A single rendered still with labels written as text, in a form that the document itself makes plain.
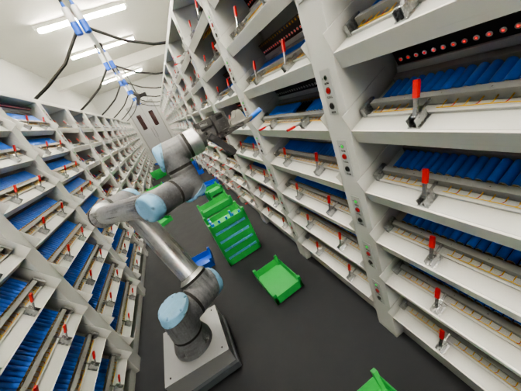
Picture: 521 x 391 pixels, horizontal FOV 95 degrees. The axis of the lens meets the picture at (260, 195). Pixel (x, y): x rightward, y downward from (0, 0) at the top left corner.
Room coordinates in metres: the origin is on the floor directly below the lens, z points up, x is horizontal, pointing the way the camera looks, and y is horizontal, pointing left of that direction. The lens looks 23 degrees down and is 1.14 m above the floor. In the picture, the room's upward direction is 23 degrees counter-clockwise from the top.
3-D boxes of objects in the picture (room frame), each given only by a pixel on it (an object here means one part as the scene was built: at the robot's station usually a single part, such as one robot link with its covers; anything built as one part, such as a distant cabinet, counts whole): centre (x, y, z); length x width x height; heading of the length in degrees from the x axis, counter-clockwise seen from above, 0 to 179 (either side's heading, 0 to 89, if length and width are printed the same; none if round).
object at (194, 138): (0.89, 0.14, 1.06); 0.10 x 0.05 x 0.09; 16
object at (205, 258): (1.77, 0.74, 0.04); 0.30 x 0.20 x 0.08; 100
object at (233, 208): (1.73, 0.33, 0.36); 0.30 x 0.20 x 0.08; 107
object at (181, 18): (2.06, -0.03, 0.90); 0.20 x 0.09 x 1.81; 105
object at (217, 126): (0.91, 0.06, 1.07); 0.12 x 0.08 x 0.09; 106
